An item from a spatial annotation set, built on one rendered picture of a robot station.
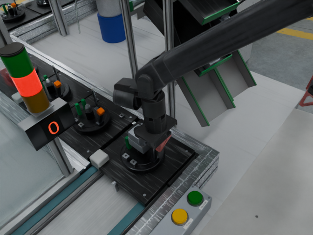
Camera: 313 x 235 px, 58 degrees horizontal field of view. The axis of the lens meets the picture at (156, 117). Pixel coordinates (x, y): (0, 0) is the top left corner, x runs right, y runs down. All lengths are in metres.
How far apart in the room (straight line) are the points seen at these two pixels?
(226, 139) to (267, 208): 0.29
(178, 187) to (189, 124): 0.36
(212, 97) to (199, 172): 0.27
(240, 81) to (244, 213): 0.47
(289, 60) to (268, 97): 1.90
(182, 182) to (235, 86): 0.43
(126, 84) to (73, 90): 0.58
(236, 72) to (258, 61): 1.99
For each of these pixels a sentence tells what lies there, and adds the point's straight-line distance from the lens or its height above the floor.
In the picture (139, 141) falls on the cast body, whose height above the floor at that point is 1.07.
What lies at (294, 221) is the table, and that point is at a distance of 0.98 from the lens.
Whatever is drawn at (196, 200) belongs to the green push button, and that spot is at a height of 0.97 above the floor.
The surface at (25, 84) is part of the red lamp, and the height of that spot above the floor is 1.34.
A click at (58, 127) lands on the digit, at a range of 0.75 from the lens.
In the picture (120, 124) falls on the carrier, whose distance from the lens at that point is 1.03.
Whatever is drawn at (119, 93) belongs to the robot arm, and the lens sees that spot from 0.69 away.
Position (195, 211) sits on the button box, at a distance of 0.82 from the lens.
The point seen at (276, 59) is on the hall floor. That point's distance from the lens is 3.17.
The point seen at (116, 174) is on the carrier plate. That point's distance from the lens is 0.89.
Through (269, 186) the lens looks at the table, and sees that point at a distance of 1.02.
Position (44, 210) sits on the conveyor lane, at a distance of 0.92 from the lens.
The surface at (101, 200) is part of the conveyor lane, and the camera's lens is 0.92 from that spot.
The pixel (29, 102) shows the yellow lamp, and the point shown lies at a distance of 0.69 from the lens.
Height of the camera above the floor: 1.69
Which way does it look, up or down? 45 degrees down
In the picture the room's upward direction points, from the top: 6 degrees counter-clockwise
